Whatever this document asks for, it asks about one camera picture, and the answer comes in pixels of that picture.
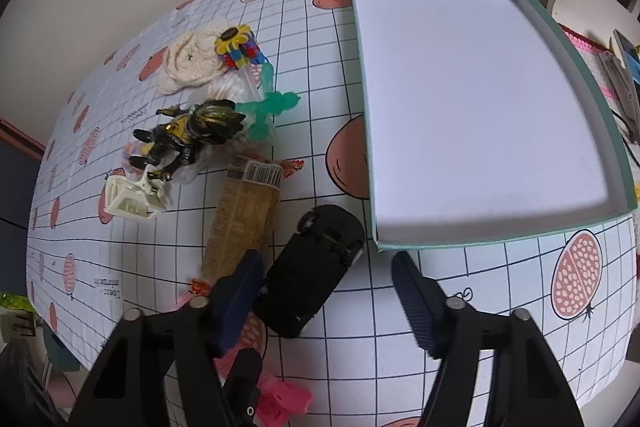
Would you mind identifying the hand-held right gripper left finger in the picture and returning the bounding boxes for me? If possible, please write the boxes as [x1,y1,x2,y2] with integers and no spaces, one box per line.
[70,249,266,427]

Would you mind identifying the black and gold action figure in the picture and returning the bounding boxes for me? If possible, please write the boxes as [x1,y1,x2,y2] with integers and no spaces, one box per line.
[133,99,246,182]

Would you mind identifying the red-brown wooden frame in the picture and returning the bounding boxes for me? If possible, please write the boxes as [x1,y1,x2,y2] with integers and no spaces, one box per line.
[0,118,47,158]

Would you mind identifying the green translucent balloon dog toy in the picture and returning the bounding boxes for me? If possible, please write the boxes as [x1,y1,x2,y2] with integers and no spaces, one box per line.
[235,62,302,142]

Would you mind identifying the smartphone on stand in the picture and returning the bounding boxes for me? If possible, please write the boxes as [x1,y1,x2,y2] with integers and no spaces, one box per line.
[600,49,640,134]

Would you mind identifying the pink plastic comb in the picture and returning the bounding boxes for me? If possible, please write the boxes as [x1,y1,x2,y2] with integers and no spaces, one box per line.
[212,347,315,425]

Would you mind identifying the pink and white crochet mat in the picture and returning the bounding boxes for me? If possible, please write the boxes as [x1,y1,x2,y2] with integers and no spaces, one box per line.
[557,23,640,208]

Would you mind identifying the clear bag of cotton swabs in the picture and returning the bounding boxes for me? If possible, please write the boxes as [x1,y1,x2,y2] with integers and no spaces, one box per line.
[175,64,281,185]

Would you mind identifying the colourful building block toy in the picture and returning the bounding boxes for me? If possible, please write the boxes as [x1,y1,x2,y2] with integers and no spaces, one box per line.
[215,24,266,70]

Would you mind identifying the thin black charging cable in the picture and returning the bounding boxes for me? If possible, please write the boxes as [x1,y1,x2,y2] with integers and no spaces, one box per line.
[607,107,640,168]

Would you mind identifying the black toy car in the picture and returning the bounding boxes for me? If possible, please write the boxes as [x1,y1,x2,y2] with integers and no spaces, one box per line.
[260,204,367,339]

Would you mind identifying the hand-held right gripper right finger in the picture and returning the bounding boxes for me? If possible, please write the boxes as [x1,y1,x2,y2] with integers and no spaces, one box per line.
[390,251,586,427]

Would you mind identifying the teal-rimmed white tray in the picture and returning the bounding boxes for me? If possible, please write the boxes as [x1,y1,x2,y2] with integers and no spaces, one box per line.
[348,0,640,253]

